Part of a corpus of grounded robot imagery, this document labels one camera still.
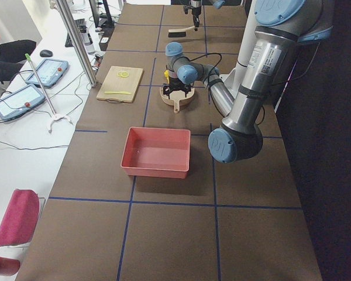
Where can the pink plastic bin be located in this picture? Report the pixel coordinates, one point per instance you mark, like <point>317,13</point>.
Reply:
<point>157,152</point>

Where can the bamboo cutting board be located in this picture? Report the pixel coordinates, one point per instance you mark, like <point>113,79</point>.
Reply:
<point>114,83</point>

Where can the yellow-green plastic knife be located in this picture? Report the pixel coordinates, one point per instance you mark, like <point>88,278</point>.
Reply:
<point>117,92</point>

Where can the blue teach pendant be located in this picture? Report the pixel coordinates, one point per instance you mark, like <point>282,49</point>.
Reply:
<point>50,71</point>
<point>20,102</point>

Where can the black keyboard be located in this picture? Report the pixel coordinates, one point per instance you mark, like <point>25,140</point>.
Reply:
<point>69,39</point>

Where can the seated person in black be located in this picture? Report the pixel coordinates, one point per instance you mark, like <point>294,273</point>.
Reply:
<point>11,56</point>

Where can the red cloth chair back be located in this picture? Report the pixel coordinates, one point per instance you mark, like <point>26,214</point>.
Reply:
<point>18,225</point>

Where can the yellow toy corn cob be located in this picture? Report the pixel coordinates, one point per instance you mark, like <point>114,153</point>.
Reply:
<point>166,74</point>

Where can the beige plastic dustpan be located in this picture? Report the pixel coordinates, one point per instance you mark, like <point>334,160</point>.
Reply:
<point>177,99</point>

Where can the white reacher grabber stick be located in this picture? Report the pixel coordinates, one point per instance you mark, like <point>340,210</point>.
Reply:
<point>54,116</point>

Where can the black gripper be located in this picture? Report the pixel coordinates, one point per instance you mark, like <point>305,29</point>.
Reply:
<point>174,81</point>
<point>195,12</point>

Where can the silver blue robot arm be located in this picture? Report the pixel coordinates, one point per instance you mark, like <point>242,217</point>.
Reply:
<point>273,28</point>

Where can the upper toy lemon slice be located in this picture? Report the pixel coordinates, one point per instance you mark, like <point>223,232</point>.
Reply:
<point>123,74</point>

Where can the aluminium frame post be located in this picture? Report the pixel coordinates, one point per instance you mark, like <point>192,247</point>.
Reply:
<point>68,20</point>

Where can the black computer mouse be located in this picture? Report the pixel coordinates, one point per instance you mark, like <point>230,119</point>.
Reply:
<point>46,53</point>

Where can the far blue teach pendant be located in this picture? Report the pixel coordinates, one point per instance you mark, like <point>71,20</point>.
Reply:
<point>50,71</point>

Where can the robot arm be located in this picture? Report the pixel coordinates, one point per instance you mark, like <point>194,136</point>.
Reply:
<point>216,4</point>

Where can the near blue teach pendant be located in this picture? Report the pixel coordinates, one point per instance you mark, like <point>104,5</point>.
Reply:
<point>20,102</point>

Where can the clear water bottle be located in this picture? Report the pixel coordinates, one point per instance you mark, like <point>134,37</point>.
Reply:
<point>86,38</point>

